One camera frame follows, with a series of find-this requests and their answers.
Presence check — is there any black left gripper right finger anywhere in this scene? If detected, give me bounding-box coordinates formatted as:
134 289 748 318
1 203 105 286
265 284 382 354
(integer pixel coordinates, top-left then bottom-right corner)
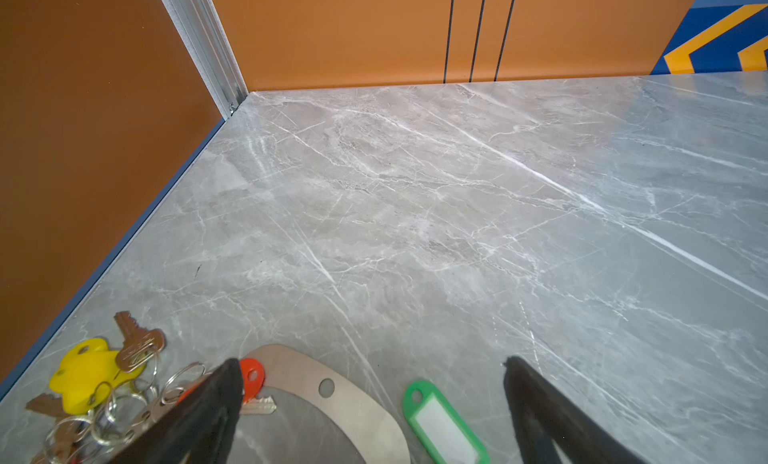
503 356 643 463

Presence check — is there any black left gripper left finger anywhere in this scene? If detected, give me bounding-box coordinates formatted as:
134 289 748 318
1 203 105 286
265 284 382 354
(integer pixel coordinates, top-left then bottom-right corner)
111 358 243 463

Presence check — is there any green plastic key tag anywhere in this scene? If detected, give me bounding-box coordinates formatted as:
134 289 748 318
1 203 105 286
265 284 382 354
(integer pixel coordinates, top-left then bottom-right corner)
402 380 490 463

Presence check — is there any red capped key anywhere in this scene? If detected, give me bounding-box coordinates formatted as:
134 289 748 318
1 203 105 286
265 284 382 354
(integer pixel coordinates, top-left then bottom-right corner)
177 358 278 416

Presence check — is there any silver split rings cluster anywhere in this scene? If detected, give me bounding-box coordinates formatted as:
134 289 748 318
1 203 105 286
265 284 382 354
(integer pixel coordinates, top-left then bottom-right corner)
26 362 210 463

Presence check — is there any bronze key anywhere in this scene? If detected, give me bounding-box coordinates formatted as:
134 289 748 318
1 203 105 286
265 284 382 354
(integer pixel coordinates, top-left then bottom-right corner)
114 311 166 373

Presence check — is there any yellow plastic key fob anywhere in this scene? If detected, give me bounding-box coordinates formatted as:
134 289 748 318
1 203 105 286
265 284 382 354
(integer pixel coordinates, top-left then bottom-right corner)
49 338 146 415

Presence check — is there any aluminium corner post left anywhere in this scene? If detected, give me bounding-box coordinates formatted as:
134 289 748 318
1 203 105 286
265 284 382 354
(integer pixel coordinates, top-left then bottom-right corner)
161 0 249 120

